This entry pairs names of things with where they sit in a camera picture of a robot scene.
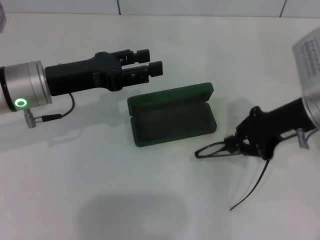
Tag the green glasses case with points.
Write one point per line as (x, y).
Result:
(172, 122)

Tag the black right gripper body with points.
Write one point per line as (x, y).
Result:
(270, 130)

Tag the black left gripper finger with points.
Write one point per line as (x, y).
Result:
(142, 55)
(156, 68)

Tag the black glasses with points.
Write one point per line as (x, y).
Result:
(198, 155)

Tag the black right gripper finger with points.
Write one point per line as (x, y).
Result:
(236, 141)
(240, 150)

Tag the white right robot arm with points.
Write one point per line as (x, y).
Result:
(313, 112)

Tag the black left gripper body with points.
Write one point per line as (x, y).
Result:
(82, 75)

